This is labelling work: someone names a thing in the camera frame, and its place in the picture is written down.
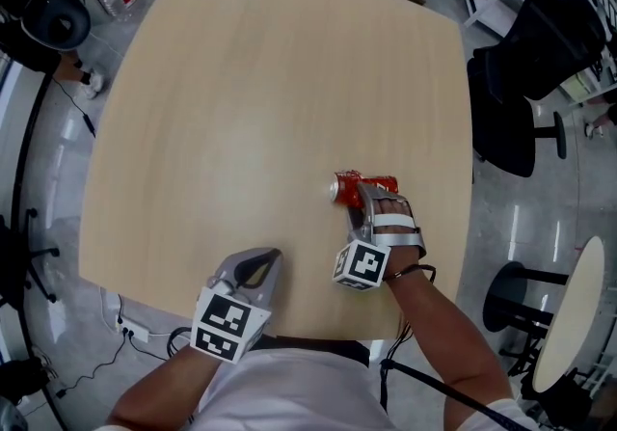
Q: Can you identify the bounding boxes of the round wooden table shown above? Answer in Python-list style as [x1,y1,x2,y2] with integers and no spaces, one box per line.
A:
[481,234,606,401]

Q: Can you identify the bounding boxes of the person's left forearm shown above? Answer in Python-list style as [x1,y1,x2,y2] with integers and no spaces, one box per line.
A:
[108,345,232,431]

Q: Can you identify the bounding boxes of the black office chair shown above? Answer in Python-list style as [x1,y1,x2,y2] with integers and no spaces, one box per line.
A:
[0,207,62,310]
[466,0,609,179]

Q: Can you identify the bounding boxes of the person's black trousers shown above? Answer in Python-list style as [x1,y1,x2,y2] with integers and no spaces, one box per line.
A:
[250,336,372,367]

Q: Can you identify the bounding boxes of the black wrist cord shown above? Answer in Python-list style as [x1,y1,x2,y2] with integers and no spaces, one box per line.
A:
[383,263,438,283]

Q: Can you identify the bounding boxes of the person's white shirt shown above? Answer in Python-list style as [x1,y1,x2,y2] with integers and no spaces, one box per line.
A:
[94,346,544,431]

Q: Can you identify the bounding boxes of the person's right forearm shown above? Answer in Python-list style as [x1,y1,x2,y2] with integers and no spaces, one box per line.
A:
[384,245,515,420]

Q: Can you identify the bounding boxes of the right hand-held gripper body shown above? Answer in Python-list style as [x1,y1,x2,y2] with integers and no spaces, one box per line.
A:
[333,195,428,293]

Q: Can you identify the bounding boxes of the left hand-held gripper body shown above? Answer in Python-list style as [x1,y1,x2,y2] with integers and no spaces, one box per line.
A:
[190,280,272,366]

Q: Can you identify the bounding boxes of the red soda can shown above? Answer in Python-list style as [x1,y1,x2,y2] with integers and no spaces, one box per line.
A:
[329,170,401,208]

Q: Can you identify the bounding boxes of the black floor cable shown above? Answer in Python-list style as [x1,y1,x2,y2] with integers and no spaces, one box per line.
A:
[52,76,97,139]

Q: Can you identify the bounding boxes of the person's right hand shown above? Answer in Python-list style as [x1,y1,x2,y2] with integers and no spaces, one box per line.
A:
[376,197,412,217]

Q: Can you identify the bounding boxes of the black head camera cable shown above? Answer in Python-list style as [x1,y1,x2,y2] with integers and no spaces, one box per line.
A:
[379,358,515,431]

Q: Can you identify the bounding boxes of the white power strip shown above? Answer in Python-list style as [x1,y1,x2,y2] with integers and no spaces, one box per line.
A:
[115,317,150,344]

